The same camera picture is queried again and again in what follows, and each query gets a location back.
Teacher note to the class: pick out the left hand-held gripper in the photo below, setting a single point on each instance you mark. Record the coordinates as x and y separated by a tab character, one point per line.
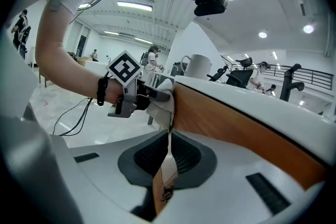
124	68

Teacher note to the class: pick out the black office chair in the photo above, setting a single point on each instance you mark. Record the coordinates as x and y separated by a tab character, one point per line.
216	74
240	76

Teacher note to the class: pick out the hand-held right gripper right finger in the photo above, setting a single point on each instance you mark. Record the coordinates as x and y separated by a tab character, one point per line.
231	178

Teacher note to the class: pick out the white fluffy cloth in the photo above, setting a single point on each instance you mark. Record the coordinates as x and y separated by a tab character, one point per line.
162	110

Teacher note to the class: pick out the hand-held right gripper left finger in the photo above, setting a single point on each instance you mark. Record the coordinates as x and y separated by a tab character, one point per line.
105	173

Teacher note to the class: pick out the black metal railing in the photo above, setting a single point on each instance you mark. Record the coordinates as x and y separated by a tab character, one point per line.
315	76

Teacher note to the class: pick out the black head-worn camera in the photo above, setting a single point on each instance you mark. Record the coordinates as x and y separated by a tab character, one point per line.
210	8

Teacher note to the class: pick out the ceiling tube light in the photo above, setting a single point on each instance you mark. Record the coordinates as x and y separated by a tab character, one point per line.
111	33
143	40
134	6
84	6

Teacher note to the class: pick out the white ceramic mug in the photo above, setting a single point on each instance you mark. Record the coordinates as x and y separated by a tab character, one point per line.
199	65

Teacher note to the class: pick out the black sink faucet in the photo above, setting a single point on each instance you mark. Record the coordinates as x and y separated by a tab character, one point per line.
286	86

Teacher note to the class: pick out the cardboard box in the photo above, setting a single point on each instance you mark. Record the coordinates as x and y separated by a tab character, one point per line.
84	62

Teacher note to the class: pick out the black wrist band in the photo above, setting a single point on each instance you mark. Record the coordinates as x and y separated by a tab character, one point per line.
102	91

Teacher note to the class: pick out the person's grey trousers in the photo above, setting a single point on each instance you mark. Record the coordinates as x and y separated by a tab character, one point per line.
26	178

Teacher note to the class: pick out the person's left forearm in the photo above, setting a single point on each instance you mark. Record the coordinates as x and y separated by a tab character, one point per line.
68	70

